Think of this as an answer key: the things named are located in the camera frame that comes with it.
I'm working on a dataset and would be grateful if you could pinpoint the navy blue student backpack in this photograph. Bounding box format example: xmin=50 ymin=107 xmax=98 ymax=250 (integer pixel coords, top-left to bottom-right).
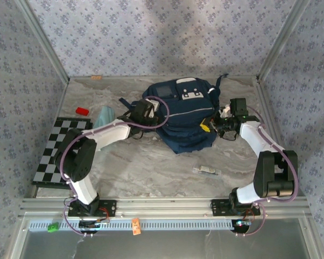
xmin=118 ymin=73 xmax=230 ymax=155

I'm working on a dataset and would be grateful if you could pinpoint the black grey chessboard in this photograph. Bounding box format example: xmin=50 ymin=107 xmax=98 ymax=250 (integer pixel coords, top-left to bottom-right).
xmin=32 ymin=117 xmax=94 ymax=187

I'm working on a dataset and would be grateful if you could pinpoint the orange hanging tag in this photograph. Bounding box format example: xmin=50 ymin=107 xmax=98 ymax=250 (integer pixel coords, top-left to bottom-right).
xmin=131 ymin=217 xmax=141 ymax=235

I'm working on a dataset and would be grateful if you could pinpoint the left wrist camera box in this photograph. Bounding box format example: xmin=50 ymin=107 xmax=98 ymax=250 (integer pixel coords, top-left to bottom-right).
xmin=147 ymin=99 xmax=160 ymax=112

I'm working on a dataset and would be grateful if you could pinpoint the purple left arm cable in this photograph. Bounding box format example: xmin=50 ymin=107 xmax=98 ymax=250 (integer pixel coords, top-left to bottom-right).
xmin=53 ymin=96 xmax=170 ymax=238

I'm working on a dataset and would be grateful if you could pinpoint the aluminium side rail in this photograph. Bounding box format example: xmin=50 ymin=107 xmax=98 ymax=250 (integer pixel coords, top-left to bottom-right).
xmin=255 ymin=78 xmax=298 ymax=196

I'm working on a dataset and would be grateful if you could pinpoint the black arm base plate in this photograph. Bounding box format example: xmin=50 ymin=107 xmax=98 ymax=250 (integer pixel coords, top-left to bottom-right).
xmin=67 ymin=199 xmax=117 ymax=218
xmin=211 ymin=199 xmax=261 ymax=216

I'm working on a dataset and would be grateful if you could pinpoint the aluminium frame post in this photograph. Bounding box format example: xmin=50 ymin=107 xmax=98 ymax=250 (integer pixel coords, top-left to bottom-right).
xmin=16 ymin=0 xmax=71 ymax=84
xmin=256 ymin=0 xmax=311 ymax=81

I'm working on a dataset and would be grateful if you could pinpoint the aluminium mounting rail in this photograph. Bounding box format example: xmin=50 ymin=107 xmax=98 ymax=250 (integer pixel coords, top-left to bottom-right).
xmin=20 ymin=196 xmax=313 ymax=218

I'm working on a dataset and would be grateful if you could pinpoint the grey slotted cable duct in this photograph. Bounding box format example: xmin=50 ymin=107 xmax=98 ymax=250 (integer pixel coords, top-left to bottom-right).
xmin=28 ymin=219 xmax=256 ymax=231

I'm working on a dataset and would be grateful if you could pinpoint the black controller board with wires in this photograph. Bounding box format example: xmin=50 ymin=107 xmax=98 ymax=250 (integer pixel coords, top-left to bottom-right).
xmin=79 ymin=220 xmax=110 ymax=234
xmin=231 ymin=219 xmax=253 ymax=234

